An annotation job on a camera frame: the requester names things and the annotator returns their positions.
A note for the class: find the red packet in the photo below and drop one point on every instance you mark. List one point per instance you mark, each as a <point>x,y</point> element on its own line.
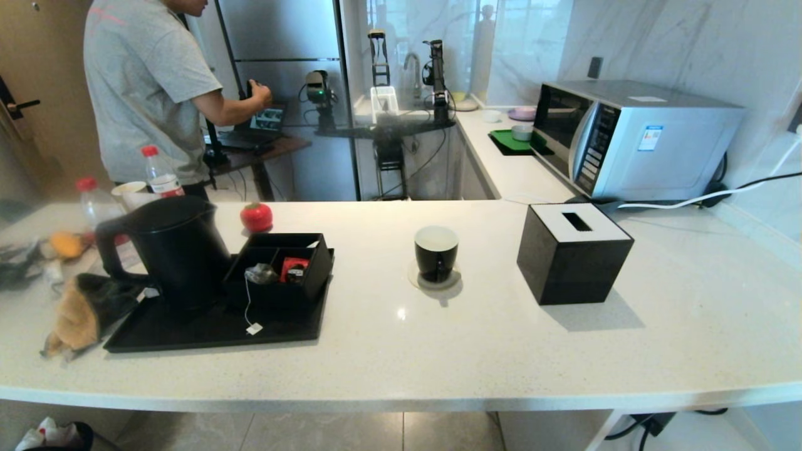
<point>293,266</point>

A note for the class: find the black electric kettle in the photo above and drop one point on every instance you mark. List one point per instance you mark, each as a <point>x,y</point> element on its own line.
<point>182,250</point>

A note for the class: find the round wooden board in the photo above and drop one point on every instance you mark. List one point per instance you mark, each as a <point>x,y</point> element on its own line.
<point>468,106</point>

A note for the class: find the black serving tray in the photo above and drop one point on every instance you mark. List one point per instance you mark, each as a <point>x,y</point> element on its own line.
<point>207,329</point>

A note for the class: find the black tissue box white lid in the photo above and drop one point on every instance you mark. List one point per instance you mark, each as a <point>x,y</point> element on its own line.
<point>570,269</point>

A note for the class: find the black cup white inside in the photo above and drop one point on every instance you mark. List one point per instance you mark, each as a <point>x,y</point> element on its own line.
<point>437,260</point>

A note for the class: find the small white bowl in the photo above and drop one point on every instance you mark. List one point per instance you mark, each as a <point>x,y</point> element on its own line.
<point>492,115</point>

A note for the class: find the steel refrigerator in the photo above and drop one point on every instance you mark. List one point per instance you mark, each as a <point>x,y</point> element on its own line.
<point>282,37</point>

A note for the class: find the person in grey t-shirt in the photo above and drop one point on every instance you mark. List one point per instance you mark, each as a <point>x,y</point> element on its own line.
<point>144,81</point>

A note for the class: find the black camera with green light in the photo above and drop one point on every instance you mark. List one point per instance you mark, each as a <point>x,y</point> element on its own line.
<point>318,84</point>

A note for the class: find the black laptop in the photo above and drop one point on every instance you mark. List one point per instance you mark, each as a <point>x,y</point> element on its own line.
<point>268,119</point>

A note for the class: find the brown black oven mitt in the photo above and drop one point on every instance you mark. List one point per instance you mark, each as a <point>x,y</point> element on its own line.
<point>78,319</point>

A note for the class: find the silver microwave oven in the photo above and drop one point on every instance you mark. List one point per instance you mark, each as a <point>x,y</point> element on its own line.
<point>658,156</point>

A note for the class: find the white paper cup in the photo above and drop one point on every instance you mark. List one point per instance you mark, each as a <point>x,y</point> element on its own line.
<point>128,191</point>

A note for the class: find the red tomato shaped timer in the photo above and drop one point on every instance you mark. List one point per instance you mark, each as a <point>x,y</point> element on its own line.
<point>257,217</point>

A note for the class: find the plastic water bottle red cap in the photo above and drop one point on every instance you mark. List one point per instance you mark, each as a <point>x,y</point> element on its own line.
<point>94,207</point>
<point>161,178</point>

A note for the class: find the small grey bowl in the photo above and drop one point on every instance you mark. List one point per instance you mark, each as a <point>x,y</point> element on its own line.
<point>521,132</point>

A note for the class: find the dark clutter pile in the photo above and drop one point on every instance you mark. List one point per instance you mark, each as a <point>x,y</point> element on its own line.
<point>19,269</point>

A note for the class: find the black compartment organizer box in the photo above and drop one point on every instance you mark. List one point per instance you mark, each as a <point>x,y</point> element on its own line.
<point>310,285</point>

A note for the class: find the black wall socket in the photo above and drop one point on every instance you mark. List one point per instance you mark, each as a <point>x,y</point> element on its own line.
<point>595,67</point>

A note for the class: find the black trash bin with paper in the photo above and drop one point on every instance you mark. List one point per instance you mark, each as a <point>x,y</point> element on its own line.
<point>78,435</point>

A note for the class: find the round clear coaster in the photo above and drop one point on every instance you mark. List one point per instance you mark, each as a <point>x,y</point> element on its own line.
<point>415,282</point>

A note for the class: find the small yellow bowl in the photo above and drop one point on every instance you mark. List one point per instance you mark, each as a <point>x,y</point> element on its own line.
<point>460,96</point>

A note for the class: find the purple plate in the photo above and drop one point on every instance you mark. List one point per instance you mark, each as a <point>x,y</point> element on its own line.
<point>522,113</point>

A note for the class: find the green tray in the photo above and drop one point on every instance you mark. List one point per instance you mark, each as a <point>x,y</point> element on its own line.
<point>507,141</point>

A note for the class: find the chrome faucet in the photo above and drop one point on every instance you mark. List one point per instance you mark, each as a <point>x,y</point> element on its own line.
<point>416,62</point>

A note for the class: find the brown wooden desk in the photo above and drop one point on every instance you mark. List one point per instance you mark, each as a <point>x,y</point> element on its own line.
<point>282,145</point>

